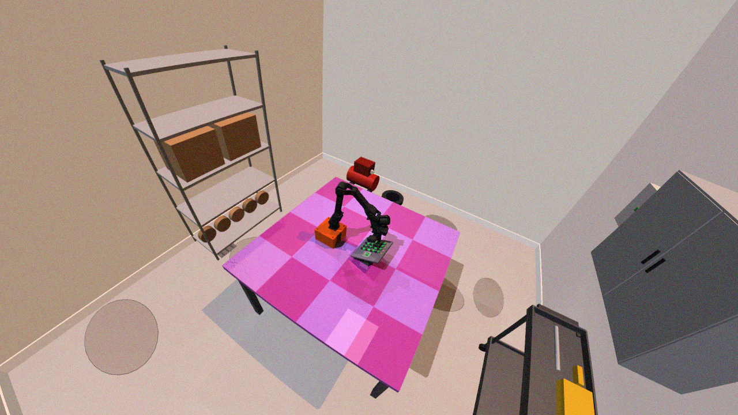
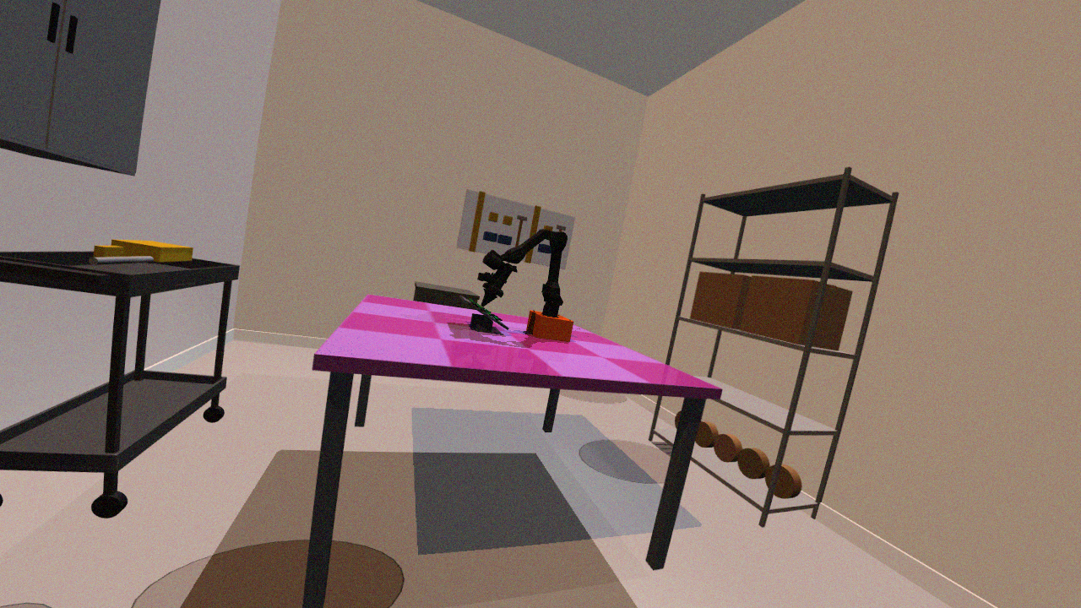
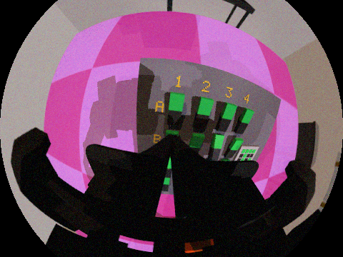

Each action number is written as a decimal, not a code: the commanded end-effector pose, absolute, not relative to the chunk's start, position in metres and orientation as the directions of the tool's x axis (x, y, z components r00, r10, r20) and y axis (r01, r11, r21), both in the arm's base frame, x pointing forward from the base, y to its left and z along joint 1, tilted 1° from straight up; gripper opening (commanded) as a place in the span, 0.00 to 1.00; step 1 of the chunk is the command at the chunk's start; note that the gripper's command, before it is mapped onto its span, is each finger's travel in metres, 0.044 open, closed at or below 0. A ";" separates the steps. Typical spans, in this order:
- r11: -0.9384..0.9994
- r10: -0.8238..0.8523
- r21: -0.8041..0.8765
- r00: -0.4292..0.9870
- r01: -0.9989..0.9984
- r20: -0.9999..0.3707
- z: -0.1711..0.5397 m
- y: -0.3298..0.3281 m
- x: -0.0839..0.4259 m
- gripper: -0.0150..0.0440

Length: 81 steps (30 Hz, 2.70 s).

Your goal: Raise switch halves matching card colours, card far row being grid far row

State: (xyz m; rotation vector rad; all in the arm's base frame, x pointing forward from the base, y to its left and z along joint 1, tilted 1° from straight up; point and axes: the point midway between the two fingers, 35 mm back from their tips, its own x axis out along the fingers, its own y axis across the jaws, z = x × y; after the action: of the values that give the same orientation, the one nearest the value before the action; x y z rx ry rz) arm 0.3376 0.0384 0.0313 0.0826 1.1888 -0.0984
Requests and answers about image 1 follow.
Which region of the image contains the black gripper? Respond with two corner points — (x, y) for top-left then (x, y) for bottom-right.
(367, 224), (382, 243)

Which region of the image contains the grey switch panel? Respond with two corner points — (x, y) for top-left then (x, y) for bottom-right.
(351, 237), (393, 266)

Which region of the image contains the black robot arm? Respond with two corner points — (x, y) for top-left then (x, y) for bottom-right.
(328, 182), (390, 236)

